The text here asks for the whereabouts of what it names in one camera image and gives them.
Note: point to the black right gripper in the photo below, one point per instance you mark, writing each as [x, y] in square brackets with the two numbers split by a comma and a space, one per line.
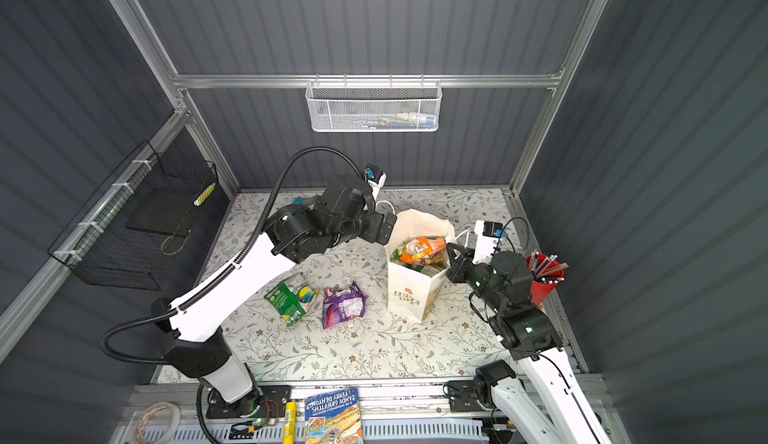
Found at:
[459, 264]

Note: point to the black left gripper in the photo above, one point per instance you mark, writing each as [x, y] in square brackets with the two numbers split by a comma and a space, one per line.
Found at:
[372, 232]

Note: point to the orange snack packet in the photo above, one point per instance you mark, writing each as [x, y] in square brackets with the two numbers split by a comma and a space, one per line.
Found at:
[426, 250]

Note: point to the white paper bag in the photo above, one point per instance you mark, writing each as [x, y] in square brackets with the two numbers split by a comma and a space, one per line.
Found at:
[411, 293]

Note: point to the purple snack packet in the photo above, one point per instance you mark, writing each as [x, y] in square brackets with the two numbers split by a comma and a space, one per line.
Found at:
[342, 305]

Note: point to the green snack packet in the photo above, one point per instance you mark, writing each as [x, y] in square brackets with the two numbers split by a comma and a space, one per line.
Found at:
[293, 298]

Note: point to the green Fox's candy bag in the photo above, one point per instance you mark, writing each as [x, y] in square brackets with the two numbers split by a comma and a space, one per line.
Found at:
[401, 255]

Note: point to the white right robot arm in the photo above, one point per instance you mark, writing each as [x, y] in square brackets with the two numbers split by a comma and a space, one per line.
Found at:
[535, 388]

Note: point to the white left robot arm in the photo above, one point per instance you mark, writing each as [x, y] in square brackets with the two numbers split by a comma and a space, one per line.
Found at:
[283, 238]

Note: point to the red pen cup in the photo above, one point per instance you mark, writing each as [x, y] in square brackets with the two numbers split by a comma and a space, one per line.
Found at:
[547, 272]

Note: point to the blue paperback book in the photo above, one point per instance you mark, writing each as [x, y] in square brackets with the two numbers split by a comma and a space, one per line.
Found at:
[333, 417]

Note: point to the yellow marker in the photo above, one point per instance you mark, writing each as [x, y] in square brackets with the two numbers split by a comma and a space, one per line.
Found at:
[289, 423]

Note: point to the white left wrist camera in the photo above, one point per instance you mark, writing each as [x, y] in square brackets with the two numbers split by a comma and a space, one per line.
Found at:
[376, 178]

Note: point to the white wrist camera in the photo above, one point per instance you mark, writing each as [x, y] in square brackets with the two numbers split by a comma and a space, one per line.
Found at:
[489, 236]
[376, 178]

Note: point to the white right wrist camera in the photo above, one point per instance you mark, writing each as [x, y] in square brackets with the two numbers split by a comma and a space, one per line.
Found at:
[489, 236]

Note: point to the white wire wall basket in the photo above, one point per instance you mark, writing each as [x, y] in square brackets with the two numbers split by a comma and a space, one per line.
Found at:
[374, 105]

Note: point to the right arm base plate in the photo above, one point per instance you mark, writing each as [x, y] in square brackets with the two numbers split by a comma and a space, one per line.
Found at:
[466, 396]

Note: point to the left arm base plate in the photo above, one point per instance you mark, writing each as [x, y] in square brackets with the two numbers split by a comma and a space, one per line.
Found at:
[266, 401]

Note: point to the black wire side basket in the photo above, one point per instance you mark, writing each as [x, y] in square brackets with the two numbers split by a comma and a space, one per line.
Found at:
[133, 235]

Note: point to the white slotted cable duct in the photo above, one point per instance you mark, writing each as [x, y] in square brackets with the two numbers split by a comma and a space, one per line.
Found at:
[440, 430]

